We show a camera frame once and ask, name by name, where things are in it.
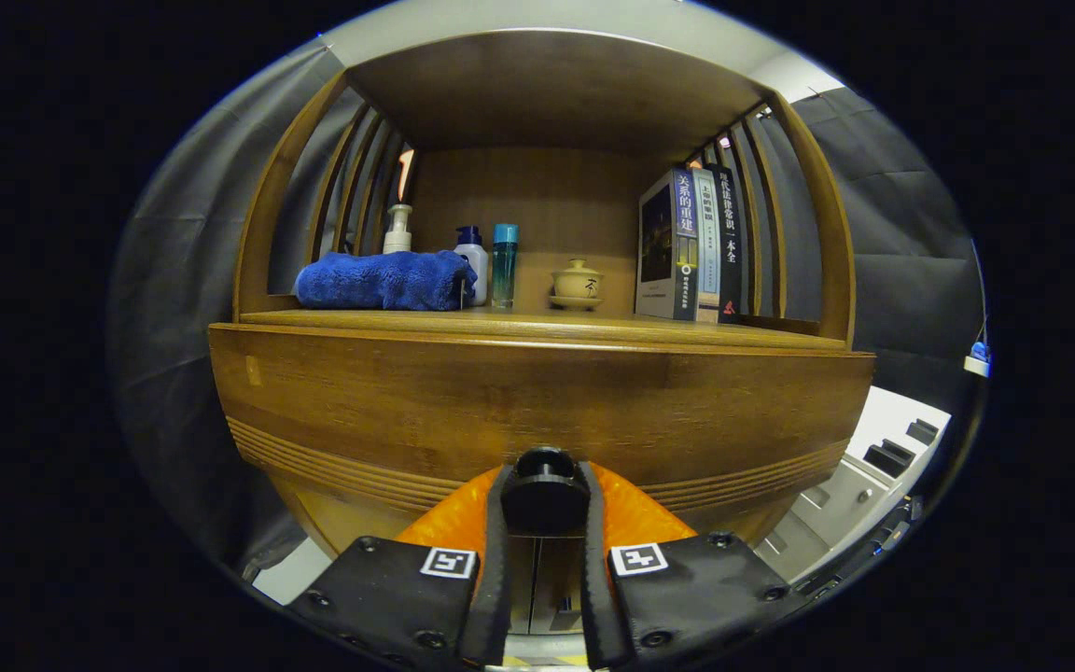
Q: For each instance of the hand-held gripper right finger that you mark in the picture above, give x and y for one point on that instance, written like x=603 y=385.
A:
x=591 y=560

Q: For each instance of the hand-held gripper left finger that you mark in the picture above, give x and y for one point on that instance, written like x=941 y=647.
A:
x=498 y=560

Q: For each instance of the wooden drawer with black knob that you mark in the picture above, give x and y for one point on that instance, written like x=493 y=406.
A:
x=537 y=392

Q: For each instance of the wooden countertop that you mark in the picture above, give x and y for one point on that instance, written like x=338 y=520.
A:
x=547 y=322

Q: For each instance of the white side cabinet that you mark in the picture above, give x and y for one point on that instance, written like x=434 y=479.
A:
x=836 y=504

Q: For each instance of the wooden cabinet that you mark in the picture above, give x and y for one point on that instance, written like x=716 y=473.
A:
x=547 y=93

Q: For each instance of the beige lidded teacup with saucer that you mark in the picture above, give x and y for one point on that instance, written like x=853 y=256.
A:
x=577 y=283

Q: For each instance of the teal bottle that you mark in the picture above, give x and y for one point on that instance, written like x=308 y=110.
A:
x=504 y=271

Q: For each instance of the white lotion bottle blue cap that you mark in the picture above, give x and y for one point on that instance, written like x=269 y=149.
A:
x=476 y=261

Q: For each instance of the blue towel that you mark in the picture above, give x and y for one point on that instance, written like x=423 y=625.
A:
x=379 y=280

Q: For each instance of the grey book with blue spine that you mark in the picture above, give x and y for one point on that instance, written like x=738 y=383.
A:
x=657 y=243

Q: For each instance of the white spine book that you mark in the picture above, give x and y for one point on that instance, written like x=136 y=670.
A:
x=707 y=252

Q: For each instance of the white pump bottle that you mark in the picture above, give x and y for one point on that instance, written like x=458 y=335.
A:
x=397 y=238

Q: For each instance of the black spine book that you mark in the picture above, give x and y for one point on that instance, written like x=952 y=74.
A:
x=731 y=252

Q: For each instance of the white power strip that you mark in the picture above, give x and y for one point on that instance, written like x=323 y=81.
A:
x=978 y=362

